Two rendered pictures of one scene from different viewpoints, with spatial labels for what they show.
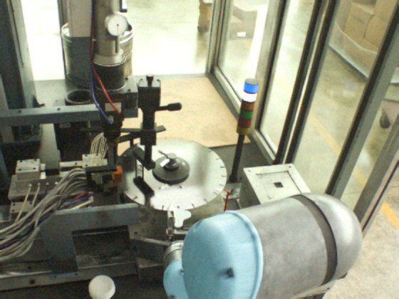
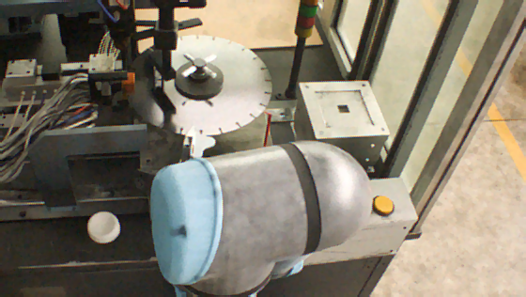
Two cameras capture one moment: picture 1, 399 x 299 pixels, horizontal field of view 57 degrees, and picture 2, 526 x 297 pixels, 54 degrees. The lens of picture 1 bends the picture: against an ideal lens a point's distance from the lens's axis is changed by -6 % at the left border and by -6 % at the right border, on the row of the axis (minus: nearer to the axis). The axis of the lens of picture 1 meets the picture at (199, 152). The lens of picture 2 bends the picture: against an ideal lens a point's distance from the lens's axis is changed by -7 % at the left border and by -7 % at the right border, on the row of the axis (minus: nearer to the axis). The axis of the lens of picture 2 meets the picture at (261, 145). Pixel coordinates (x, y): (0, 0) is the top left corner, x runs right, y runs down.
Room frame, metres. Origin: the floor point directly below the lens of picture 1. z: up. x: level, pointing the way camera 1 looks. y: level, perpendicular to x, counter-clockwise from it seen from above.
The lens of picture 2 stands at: (-0.02, -0.11, 1.79)
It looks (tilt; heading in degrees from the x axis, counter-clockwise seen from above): 49 degrees down; 1
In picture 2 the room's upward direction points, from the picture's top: 9 degrees clockwise
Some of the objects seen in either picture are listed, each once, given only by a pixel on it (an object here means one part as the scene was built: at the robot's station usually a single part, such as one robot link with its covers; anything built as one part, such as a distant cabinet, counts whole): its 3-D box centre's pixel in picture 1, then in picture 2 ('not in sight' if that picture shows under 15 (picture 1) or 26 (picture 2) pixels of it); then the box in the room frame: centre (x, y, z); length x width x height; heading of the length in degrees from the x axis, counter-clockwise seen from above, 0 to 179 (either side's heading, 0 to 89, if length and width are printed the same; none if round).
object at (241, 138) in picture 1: (237, 156); (296, 66); (1.08, -0.13, 0.86); 0.02 x 0.02 x 0.22
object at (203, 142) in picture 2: (179, 213); (200, 141); (0.68, 0.03, 0.96); 0.09 x 0.06 x 0.03; 8
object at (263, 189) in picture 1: (273, 201); (336, 130); (0.92, -0.26, 0.82); 0.18 x 0.18 x 0.15; 18
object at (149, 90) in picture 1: (148, 110); (166, 6); (0.82, 0.14, 1.17); 0.06 x 0.05 x 0.20; 99
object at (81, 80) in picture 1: (99, 65); not in sight; (1.54, 0.49, 0.93); 0.31 x 0.31 x 0.36
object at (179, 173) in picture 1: (171, 166); (198, 76); (0.87, 0.08, 0.96); 0.11 x 0.11 x 0.03
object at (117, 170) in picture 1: (104, 176); (112, 85); (0.81, 0.26, 0.95); 0.10 x 0.03 x 0.07; 108
